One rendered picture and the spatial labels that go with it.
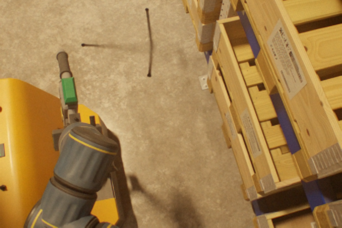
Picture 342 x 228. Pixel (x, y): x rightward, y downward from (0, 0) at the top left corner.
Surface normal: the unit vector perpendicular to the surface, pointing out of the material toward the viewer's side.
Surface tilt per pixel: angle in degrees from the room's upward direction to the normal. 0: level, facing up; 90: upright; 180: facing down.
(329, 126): 90
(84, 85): 0
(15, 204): 14
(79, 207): 49
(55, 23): 0
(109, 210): 22
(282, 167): 0
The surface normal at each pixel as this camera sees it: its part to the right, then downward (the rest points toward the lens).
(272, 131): -0.01, -0.36
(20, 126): 0.67, -0.42
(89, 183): 0.57, 0.20
